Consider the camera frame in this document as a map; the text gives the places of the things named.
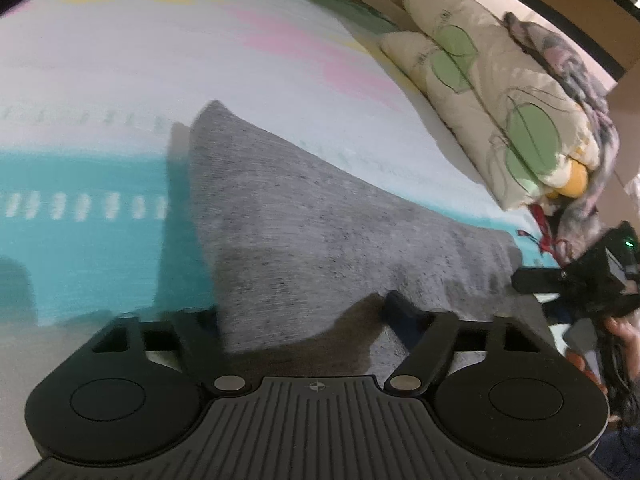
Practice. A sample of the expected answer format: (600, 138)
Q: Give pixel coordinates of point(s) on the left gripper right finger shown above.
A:
(431, 340)

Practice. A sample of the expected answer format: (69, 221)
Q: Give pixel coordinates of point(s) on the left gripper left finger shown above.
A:
(189, 342)

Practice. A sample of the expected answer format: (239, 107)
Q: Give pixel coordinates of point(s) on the cream leaf-print quilt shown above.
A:
(503, 108)

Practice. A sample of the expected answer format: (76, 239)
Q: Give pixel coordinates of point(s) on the grey pink floral blanket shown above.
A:
(595, 141)

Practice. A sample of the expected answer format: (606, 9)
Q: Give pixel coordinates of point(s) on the pastel flower bedsheet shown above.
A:
(97, 99)

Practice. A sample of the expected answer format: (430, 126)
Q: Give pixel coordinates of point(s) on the grey knit pants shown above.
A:
(302, 254)

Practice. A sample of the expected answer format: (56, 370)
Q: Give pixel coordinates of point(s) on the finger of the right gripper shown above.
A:
(527, 280)

